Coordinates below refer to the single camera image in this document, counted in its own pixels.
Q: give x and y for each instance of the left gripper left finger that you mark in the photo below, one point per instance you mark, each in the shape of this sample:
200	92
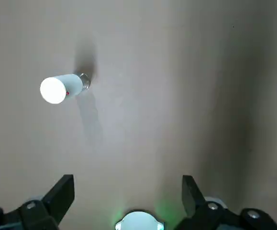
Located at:
45	210

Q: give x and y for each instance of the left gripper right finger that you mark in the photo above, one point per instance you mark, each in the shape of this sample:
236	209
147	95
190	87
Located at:
207	215

